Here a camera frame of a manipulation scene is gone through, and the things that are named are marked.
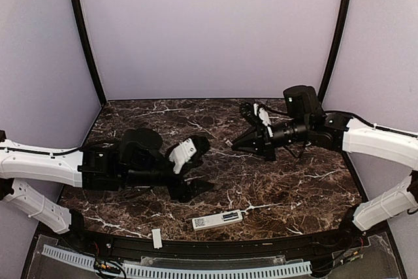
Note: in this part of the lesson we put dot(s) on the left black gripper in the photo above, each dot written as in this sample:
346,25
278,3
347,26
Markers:
186,191

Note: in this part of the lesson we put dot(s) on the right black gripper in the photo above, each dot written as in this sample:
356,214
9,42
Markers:
262,143

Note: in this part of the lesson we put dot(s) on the white remote control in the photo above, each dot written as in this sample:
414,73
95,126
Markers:
214,220

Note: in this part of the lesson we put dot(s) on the white battery cover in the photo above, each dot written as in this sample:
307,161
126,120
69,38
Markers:
156,238

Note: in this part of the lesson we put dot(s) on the blue battery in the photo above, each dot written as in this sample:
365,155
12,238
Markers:
229,217

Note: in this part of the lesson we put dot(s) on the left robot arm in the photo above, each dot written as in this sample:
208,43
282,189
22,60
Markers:
133,161

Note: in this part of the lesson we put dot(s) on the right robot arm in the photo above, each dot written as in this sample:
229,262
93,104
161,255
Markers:
340,132

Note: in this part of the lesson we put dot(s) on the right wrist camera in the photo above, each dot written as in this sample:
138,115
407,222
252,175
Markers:
257,117

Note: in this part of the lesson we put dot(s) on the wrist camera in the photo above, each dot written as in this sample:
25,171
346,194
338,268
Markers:
257,117
188,153

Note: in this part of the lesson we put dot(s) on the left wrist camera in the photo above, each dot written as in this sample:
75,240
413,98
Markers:
188,153

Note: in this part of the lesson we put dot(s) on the white slotted cable duct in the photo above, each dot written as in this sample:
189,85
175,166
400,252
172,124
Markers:
153,268

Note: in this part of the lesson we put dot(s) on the black front rail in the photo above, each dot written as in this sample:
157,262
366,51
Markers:
131,248

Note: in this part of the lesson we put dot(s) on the right black frame post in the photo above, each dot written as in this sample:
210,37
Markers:
334,49

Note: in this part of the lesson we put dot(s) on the black frame post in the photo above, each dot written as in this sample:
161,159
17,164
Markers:
87,50
334,49

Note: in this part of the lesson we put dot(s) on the left black frame post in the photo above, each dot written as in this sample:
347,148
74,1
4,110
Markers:
87,50

